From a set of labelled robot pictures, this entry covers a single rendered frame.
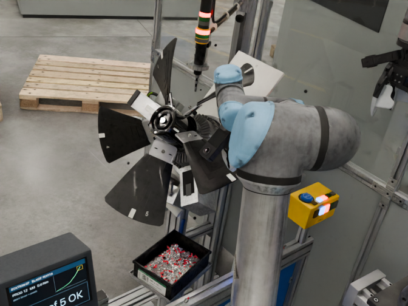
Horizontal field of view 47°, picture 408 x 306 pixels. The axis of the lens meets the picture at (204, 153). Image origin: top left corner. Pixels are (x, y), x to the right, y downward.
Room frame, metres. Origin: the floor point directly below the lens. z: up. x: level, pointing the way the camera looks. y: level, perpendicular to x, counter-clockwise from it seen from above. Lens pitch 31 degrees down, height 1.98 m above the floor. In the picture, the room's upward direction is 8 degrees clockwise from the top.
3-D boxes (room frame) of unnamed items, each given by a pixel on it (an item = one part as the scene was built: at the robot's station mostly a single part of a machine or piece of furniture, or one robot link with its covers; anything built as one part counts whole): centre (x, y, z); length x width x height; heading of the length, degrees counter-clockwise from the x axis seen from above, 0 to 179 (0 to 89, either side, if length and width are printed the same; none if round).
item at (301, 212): (1.37, -0.40, 1.02); 0.16 x 0.10 x 0.11; 133
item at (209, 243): (1.76, -0.10, 0.58); 0.09 x 0.05 x 1.15; 43
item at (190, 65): (1.44, 0.06, 1.50); 0.09 x 0.07 x 0.10; 168
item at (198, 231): (1.68, -0.01, 0.56); 0.19 x 0.04 x 0.04; 133
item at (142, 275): (1.17, 0.05, 0.85); 0.22 x 0.17 x 0.07; 149
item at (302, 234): (1.37, -0.40, 0.92); 0.03 x 0.03 x 0.12; 43
